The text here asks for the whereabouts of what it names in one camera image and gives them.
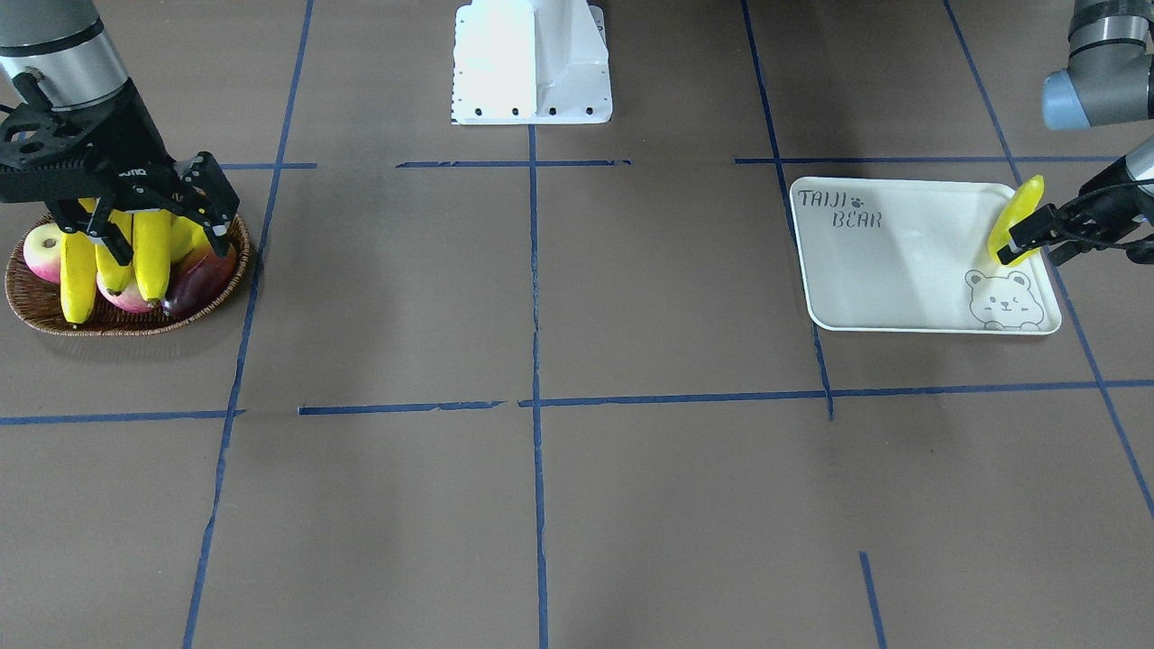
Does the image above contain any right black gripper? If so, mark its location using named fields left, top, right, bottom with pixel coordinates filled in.
left=45, top=79, right=240, bottom=264

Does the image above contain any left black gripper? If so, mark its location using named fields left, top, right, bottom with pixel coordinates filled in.
left=1011, top=161, right=1153, bottom=266

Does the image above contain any yellow banana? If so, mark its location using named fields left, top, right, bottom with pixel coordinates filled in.
left=986, top=174, right=1044, bottom=268
left=60, top=226, right=97, bottom=328
left=95, top=210, right=133, bottom=297
left=133, top=210, right=172, bottom=306

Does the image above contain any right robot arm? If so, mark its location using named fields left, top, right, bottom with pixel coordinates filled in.
left=1, top=1, right=239, bottom=264

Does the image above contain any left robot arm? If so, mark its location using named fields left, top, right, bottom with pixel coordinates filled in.
left=986, top=1, right=1153, bottom=266

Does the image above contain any brown wicker basket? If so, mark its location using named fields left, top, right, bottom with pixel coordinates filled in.
left=5, top=216, right=255, bottom=337

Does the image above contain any yellow starfruit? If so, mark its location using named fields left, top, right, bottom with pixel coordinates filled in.
left=168, top=216, right=213, bottom=264

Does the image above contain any red green mango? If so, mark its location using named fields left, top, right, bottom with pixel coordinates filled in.
left=162, top=243, right=238, bottom=320

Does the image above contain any pink white apple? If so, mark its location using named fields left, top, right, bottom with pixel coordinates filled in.
left=22, top=222, right=63, bottom=285

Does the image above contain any white bear print tray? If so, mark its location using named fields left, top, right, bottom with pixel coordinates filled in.
left=790, top=177, right=1062, bottom=336

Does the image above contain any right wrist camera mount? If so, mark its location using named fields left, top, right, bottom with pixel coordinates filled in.
left=1, top=69, right=115, bottom=203

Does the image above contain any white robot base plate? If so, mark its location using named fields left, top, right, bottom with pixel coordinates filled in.
left=451, top=1, right=614, bottom=124

